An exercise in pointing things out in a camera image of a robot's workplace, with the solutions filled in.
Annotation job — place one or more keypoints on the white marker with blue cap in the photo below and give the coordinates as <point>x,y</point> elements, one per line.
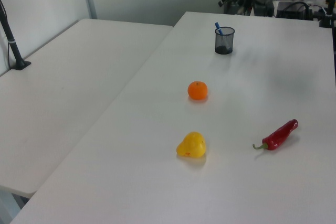
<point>219,28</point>

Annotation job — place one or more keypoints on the black mesh pen cup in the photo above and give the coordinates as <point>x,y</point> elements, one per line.
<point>227,45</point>

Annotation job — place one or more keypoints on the black electronics box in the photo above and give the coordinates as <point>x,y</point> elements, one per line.
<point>290,10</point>

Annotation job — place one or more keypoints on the orange mandarin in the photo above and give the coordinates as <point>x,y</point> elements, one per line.
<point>197,90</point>

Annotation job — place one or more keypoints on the red chili pepper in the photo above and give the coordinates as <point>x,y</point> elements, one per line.
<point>278,136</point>

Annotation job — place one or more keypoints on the yellow bell pepper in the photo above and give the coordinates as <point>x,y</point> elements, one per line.
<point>193,145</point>

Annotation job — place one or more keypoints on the white side table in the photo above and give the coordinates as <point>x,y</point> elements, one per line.
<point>65,82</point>

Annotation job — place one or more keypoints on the black clamp with post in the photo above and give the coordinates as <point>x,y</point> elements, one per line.
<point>326,19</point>

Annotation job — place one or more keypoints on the black camera stand pole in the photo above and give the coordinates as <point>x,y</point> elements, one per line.
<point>11,45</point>

